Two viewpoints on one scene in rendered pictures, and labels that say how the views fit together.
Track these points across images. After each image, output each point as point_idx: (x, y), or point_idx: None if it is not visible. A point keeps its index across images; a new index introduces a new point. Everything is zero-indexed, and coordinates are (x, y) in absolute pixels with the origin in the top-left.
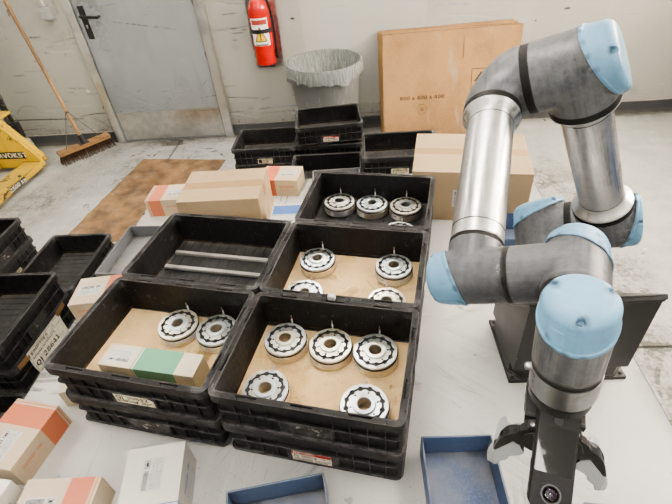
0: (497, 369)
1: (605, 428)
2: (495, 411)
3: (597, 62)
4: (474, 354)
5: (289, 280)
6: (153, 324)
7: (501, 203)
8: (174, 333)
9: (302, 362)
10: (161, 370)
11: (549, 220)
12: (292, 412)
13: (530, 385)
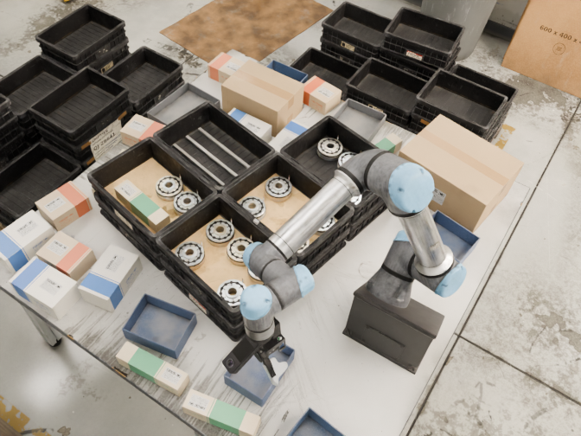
0: (343, 322)
1: (371, 389)
2: (318, 343)
3: (392, 191)
4: (338, 304)
5: (253, 191)
6: (157, 176)
7: (298, 236)
8: (163, 190)
9: (221, 249)
10: (143, 211)
11: (405, 251)
12: (188, 274)
13: None
